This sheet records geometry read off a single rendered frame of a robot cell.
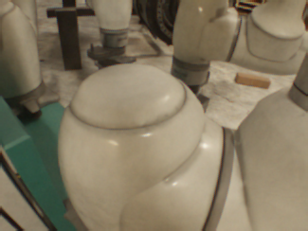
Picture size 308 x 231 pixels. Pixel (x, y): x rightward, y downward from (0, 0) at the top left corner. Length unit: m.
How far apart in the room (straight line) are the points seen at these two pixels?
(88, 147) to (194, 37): 0.32
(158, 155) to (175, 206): 0.05
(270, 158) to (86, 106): 0.15
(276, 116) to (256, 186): 0.06
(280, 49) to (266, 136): 0.26
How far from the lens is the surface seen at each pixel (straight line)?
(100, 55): 0.62
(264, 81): 2.57
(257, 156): 0.19
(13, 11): 0.57
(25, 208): 0.33
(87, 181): 0.18
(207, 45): 0.42
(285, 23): 0.41
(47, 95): 0.65
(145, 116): 0.15
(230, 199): 0.19
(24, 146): 0.25
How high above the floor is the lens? 1.09
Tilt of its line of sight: 40 degrees down
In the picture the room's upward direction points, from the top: 7 degrees clockwise
